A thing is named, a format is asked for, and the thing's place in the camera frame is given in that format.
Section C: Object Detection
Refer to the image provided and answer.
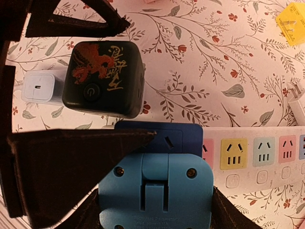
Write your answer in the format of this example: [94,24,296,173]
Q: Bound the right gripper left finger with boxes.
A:
[0,66,155,229]

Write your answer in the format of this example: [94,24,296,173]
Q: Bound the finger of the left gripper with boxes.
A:
[0,0,131,48]

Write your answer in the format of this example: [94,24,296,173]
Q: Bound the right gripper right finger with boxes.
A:
[210,187,261,229]

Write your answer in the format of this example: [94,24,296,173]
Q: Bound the white long power strip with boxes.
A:
[200,126,305,195]

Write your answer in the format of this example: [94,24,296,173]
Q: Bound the light blue cube adapter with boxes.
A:
[98,153,214,229]

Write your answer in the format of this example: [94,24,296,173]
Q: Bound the yellow cube plug adapter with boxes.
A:
[276,2,305,46]

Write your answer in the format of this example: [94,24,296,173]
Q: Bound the light blue charger plug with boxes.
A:
[21,70,67,105]

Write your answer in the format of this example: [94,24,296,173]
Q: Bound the dark blue cube socket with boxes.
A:
[114,121,203,157]

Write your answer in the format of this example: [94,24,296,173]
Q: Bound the dark green cube socket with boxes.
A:
[62,41,144,119]

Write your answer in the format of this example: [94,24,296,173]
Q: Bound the small white charger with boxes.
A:
[288,83,305,126]

